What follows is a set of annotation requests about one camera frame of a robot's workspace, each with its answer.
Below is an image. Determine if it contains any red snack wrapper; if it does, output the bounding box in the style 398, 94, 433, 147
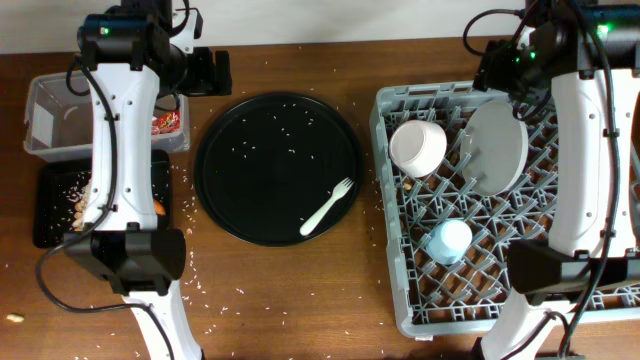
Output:
151, 111, 182, 136

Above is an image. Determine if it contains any clear plastic bin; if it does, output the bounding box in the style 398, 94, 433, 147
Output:
23, 73, 191, 162

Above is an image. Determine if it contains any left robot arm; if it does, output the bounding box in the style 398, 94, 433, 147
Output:
62, 1, 232, 359

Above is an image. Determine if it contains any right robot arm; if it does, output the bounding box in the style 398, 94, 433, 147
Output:
473, 0, 639, 359

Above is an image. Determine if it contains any light blue cup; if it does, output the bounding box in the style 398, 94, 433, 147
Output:
425, 220, 473, 265

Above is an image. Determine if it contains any white plate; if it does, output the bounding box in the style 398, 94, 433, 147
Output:
459, 101, 528, 196

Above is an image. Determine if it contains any orange carrot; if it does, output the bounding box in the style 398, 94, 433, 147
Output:
153, 200, 166, 216

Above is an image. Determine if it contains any white plastic fork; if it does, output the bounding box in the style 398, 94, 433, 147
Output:
299, 178, 354, 237

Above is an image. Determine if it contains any grey dishwasher rack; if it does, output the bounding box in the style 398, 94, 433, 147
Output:
369, 82, 640, 341

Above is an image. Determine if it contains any rice and nutshell pile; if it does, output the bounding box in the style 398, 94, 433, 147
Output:
67, 183, 91, 232

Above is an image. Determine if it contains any round black tray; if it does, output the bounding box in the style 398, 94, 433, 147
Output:
193, 92, 363, 247

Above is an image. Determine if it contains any black rectangular tray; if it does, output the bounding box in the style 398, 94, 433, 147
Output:
32, 150, 172, 248

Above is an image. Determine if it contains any peanut on table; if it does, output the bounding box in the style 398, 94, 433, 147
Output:
6, 313, 24, 323

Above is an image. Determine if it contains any pink bowl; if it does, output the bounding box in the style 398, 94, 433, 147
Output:
389, 120, 447, 178

